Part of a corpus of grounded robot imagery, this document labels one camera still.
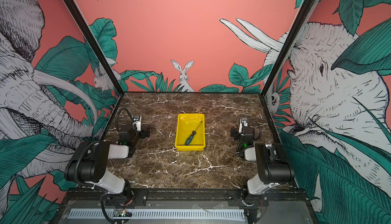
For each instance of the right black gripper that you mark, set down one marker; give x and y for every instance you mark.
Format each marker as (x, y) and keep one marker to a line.
(235, 131)

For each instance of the yellow plastic bin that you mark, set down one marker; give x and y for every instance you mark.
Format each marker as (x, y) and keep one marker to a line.
(186, 123)

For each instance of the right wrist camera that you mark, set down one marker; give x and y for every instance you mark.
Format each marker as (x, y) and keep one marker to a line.
(243, 123)

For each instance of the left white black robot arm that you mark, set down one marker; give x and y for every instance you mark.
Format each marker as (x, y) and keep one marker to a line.
(88, 165)

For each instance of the white slotted cable duct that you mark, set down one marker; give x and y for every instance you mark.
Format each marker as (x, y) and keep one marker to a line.
(182, 214)

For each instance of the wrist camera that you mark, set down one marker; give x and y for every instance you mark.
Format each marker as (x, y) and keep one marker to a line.
(243, 123)
(137, 122)

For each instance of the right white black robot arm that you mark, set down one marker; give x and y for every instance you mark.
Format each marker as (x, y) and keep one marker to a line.
(273, 167)

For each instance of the green handled screwdriver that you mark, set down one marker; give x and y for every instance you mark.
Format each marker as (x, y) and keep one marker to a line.
(192, 135)

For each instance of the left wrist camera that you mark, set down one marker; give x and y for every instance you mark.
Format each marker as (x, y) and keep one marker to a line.
(137, 122)

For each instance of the black mounting rail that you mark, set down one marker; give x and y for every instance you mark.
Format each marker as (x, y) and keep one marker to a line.
(234, 197)

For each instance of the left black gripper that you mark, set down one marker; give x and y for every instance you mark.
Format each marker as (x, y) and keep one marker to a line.
(142, 134)

